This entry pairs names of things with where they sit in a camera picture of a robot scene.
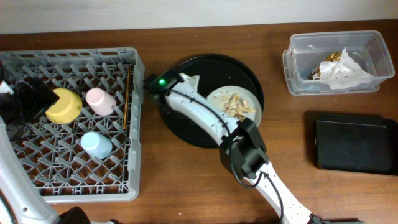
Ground grey dishwasher rack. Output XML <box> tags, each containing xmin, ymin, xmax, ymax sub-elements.
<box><xmin>1</xmin><ymin>47</ymin><xmax>145</xmax><ymax>203</ymax></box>

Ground grey plate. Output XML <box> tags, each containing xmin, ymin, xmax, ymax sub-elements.
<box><xmin>207</xmin><ymin>86</ymin><xmax>262</xmax><ymax>126</ymax></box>

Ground round black tray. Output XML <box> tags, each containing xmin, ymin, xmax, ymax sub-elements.
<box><xmin>160</xmin><ymin>54</ymin><xmax>264</xmax><ymax>149</ymax></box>

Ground clear plastic bin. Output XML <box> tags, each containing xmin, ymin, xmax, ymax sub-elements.
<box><xmin>282</xmin><ymin>30</ymin><xmax>395</xmax><ymax>96</ymax></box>

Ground yellow bowl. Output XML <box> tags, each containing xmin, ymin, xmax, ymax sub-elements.
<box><xmin>45</xmin><ymin>88</ymin><xmax>83</xmax><ymax>124</ymax></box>

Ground wooden chopstick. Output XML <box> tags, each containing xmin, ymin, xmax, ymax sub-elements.
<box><xmin>123</xmin><ymin>65</ymin><xmax>131</xmax><ymax>130</ymax></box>

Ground light blue plastic cup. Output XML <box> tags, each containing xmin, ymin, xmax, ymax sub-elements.
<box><xmin>80</xmin><ymin>131</ymin><xmax>113</xmax><ymax>159</ymax></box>

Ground gold foil wrapper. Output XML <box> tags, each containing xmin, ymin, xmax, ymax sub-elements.
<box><xmin>307</xmin><ymin>52</ymin><xmax>342</xmax><ymax>80</ymax></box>

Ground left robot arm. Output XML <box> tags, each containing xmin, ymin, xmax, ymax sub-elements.
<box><xmin>1</xmin><ymin>75</ymin><xmax>92</xmax><ymax>223</ymax></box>

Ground food scraps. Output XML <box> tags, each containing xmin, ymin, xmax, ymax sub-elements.
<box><xmin>213</xmin><ymin>92</ymin><xmax>256</xmax><ymax>121</ymax></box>

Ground white napkin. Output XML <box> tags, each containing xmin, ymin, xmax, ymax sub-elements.
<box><xmin>319</xmin><ymin>48</ymin><xmax>374</xmax><ymax>90</ymax></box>

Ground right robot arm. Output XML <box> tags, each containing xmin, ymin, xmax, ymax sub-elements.
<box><xmin>144</xmin><ymin>70</ymin><xmax>320</xmax><ymax>224</ymax></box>

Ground pink plastic cup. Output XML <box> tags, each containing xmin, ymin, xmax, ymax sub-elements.
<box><xmin>86</xmin><ymin>88</ymin><xmax>116</xmax><ymax>116</ymax></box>

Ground black bin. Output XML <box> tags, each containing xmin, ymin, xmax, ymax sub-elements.
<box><xmin>315</xmin><ymin>114</ymin><xmax>397</xmax><ymax>176</ymax></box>

